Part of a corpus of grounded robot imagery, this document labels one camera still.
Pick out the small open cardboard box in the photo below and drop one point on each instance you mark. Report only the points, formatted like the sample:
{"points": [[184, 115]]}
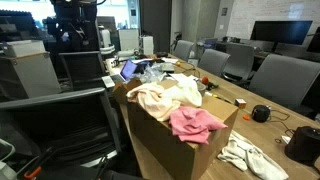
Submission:
{"points": [[121, 89]]}

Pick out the black mesh office chair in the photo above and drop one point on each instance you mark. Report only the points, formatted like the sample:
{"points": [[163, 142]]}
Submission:
{"points": [[72, 127]]}

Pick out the pale green cloth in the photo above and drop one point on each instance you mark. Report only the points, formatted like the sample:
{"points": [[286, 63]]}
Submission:
{"points": [[186, 92]]}

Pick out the black monitor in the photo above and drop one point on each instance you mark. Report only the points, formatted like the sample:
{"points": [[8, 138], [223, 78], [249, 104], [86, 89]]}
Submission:
{"points": [[288, 32]]}

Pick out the grey chair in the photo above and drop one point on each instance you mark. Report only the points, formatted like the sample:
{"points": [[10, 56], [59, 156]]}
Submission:
{"points": [[213, 61], [183, 49], [284, 80], [240, 63]]}

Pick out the white towel on table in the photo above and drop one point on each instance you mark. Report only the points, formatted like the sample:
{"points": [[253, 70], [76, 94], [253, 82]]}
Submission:
{"points": [[244, 155]]}

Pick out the pink cloth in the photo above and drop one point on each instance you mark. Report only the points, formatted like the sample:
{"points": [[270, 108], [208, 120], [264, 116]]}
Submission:
{"points": [[194, 124]]}

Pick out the black round speaker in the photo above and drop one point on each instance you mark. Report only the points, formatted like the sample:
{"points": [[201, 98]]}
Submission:
{"points": [[260, 113]]}

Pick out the open laptop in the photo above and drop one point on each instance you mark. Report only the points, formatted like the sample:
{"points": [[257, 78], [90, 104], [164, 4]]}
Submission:
{"points": [[127, 71]]}

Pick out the grey chair nearest right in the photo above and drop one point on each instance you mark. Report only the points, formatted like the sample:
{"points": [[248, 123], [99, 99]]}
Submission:
{"points": [[284, 80]]}

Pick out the rubik's cube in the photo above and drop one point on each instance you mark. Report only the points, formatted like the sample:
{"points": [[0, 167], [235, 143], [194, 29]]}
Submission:
{"points": [[240, 103]]}

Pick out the black bag on table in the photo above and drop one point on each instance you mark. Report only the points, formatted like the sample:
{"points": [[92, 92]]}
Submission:
{"points": [[304, 146]]}

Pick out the peach cloth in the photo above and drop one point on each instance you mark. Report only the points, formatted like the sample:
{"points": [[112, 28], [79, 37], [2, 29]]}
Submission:
{"points": [[150, 97]]}

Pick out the clear plastic bags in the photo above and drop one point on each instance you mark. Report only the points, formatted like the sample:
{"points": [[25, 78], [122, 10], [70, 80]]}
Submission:
{"points": [[152, 73]]}

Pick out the grey chair far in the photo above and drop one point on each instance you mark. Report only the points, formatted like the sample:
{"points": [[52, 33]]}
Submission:
{"points": [[183, 49]]}

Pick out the large cardboard box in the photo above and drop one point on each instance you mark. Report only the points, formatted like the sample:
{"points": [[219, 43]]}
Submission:
{"points": [[182, 160]]}

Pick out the orange handled clamp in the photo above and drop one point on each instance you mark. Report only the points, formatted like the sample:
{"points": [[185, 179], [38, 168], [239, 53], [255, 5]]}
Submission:
{"points": [[36, 168]]}

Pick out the grey cabinet with white box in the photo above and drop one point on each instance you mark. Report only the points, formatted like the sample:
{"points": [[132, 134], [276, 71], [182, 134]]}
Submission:
{"points": [[26, 70]]}

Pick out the red ball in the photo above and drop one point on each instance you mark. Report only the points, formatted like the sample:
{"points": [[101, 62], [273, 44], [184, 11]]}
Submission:
{"points": [[205, 80]]}

